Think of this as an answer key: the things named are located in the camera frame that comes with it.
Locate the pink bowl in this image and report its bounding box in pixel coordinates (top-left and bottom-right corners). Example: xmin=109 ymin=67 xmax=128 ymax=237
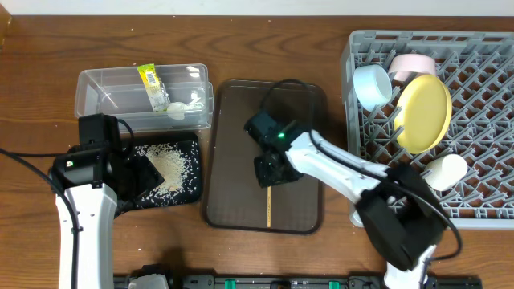
xmin=388 ymin=54 xmax=437 ymax=82

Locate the white tissue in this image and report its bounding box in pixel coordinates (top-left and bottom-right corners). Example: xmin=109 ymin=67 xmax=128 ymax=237
xmin=166 ymin=102 xmax=205 ymax=120

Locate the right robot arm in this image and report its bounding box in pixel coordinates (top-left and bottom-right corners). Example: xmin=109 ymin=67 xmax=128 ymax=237
xmin=246 ymin=125 xmax=451 ymax=288

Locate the yellow plate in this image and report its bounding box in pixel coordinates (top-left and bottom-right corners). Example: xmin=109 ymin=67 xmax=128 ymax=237
xmin=394 ymin=75 xmax=452 ymax=154

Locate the white cup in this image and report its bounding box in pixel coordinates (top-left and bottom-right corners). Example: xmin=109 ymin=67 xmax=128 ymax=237
xmin=424 ymin=154 xmax=467 ymax=191

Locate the clear plastic bin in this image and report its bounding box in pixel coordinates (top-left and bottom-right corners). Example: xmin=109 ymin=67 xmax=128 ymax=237
xmin=75 ymin=63 xmax=214 ymax=132

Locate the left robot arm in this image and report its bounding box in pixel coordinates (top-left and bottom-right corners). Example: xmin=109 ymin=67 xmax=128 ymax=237
xmin=50 ymin=148 xmax=164 ymax=288

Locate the green snack wrapper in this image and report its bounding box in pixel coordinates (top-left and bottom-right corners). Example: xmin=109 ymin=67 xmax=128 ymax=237
xmin=137 ymin=63 xmax=170 ymax=112

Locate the blue bowl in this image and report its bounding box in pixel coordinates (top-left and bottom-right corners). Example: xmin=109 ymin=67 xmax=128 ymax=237
xmin=353 ymin=64 xmax=392 ymax=112

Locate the wooden chopstick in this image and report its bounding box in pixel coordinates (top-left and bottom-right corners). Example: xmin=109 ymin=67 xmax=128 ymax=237
xmin=267 ymin=186 xmax=272 ymax=228

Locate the grey dishwasher rack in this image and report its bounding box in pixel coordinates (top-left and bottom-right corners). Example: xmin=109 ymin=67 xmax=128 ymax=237
xmin=341 ymin=30 xmax=513 ymax=230

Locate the black waste tray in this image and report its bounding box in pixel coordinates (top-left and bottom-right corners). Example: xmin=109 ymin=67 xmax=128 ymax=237
xmin=115 ymin=132 xmax=203 ymax=217

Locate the brown serving tray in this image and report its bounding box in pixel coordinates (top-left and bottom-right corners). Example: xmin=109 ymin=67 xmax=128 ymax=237
xmin=202 ymin=79 xmax=324 ymax=235

